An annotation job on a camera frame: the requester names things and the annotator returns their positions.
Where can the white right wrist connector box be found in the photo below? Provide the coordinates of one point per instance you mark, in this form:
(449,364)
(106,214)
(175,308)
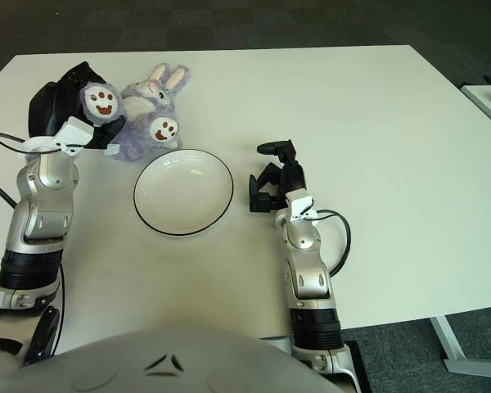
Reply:
(300,206)

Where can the white side table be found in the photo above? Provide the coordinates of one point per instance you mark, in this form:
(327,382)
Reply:
(483,98)

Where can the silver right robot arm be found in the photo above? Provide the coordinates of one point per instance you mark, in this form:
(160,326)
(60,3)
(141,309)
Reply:
(309,278)

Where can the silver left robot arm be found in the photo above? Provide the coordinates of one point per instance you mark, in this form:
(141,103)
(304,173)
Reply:
(45,204)

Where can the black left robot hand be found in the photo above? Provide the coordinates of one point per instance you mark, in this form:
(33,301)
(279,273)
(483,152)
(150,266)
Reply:
(45,110)

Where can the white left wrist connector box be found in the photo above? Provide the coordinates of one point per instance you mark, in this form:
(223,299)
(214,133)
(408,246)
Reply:
(75,131)

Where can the white table leg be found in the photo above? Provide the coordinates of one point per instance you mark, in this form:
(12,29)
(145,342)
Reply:
(446,340)

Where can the white plate with black rim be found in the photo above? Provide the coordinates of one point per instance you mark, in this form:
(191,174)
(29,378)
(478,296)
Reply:
(184,192)

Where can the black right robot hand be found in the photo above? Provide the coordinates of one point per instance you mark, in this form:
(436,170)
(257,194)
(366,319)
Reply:
(290,176)

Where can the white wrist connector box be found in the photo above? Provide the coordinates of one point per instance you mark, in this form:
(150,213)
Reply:
(300,206)
(75,131)

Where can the grey robot torso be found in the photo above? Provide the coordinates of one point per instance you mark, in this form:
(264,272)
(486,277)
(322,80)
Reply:
(168,360)

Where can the purple plush bunny doll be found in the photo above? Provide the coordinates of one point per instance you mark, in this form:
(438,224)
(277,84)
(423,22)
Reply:
(147,123)

